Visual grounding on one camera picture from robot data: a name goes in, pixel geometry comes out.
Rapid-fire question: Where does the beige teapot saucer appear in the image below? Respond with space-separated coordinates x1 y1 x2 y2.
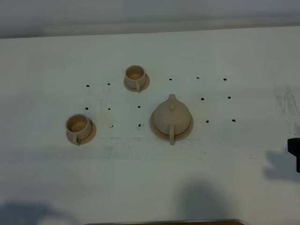
150 113 194 142

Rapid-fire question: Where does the beige teapot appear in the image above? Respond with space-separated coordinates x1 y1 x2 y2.
153 94 192 145

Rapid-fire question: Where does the beige teacup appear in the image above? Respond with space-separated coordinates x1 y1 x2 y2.
65 114 92 146
125 65 146 90

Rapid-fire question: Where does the far beige teacup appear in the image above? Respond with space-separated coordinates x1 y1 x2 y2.
125 65 146 90

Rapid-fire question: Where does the beige cup saucer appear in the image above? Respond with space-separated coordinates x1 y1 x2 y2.
123 74 150 92
66 120 97 146

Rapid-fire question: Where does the near beige cup saucer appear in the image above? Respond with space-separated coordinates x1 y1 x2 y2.
66 120 97 146

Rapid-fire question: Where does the near beige teacup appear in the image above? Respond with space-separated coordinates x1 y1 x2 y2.
65 114 92 146

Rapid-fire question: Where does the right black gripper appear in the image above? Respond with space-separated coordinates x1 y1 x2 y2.
287 138 300 173

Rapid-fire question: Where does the far beige cup saucer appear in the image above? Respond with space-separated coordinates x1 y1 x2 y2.
123 74 150 92

